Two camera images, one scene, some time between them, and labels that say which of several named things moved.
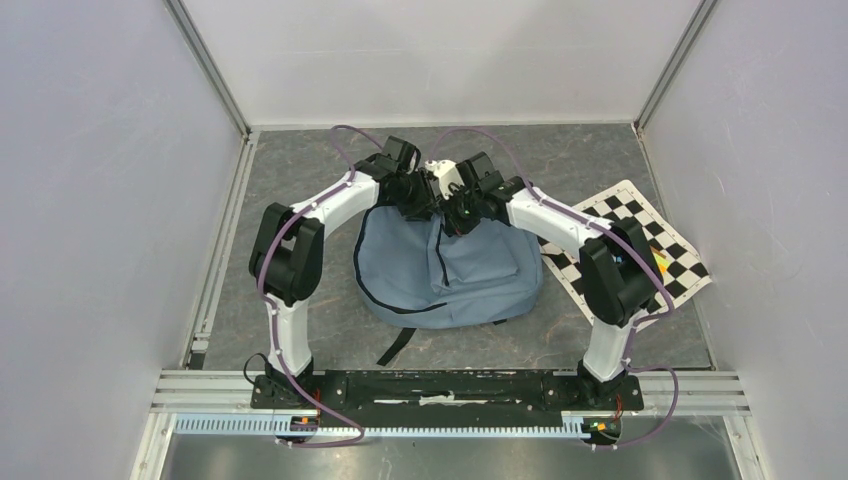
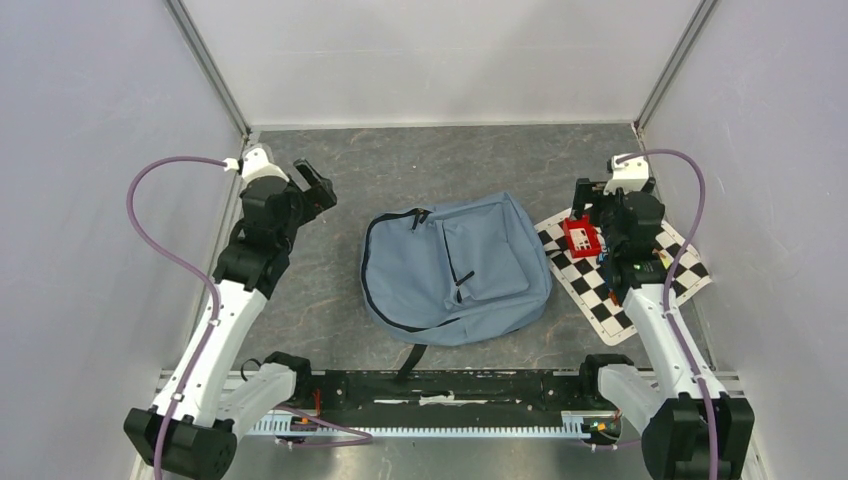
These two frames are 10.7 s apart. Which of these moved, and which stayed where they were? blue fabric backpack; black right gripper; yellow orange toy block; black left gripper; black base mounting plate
Moved: black right gripper; black left gripper; blue fabric backpack
Stayed: yellow orange toy block; black base mounting plate
